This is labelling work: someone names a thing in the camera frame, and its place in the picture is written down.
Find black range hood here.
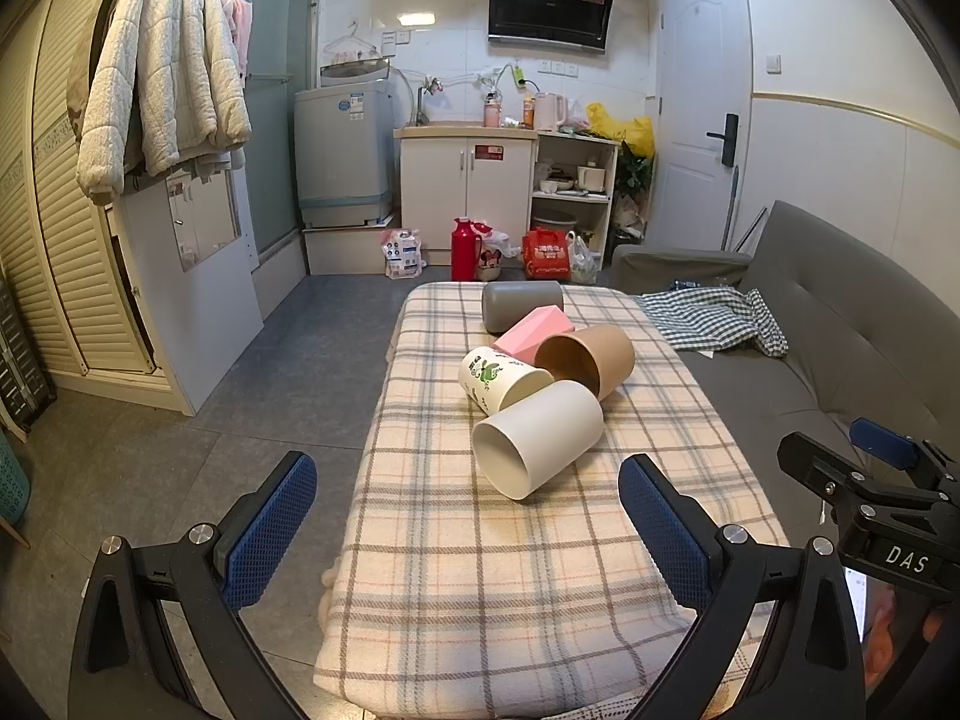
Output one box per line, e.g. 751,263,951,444
487,0,623,54

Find yellow plastic bag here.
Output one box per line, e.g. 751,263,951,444
586,102,656,159

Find white open shelf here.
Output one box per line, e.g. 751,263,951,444
529,130,620,265

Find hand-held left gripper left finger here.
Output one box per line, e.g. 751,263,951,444
69,451,318,720

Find white door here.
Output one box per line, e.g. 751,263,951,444
657,0,752,254

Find black door handle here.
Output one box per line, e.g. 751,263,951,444
706,113,740,165

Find metal faucet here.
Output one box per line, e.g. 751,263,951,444
415,76,445,128

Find grey washing machine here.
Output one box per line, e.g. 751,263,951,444
293,64,397,229

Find plain white cup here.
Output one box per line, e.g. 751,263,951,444
472,380,605,502

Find brown cup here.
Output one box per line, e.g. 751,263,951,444
533,325,637,401

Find wire clothes hanger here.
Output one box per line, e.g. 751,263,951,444
323,18,381,65

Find green checked cloth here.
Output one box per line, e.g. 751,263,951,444
636,286,791,359

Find white cup with green print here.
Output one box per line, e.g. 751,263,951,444
458,346,557,418

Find louvred wardrobe doors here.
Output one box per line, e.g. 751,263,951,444
0,0,160,437

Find teal basket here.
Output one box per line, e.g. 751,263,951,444
0,426,32,542

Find pink towel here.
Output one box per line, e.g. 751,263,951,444
222,0,254,82

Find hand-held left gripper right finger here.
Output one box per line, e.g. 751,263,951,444
619,454,868,720

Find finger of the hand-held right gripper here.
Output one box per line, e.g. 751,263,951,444
777,431,955,522
850,418,960,492

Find plaid tablecloth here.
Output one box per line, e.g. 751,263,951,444
313,281,790,718

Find person's right hand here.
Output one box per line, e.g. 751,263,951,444
864,586,944,692

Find white plastic bag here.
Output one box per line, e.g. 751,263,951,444
567,232,602,287

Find red thermos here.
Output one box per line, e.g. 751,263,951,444
451,217,482,283

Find pink cup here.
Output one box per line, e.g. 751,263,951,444
491,305,575,359

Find white printed pouch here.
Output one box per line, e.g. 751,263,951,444
380,229,428,279

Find white washing machine platform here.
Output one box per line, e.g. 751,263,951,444
302,216,400,277

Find white puffer jacket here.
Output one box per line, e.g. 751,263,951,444
76,0,253,204

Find grey sofa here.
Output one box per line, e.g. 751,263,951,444
606,199,960,541

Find white sink cabinet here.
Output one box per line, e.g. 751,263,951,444
394,124,538,242

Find grey cup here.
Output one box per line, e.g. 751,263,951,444
481,280,566,335

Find red shopping bag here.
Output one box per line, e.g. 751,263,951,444
522,226,575,281

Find white cartoon print bag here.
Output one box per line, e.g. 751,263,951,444
474,223,524,268

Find white board panel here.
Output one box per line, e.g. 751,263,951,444
105,163,266,416

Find glass sliding door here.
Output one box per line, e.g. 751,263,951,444
241,0,325,257

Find white electric kettle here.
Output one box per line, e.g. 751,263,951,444
533,91,568,133

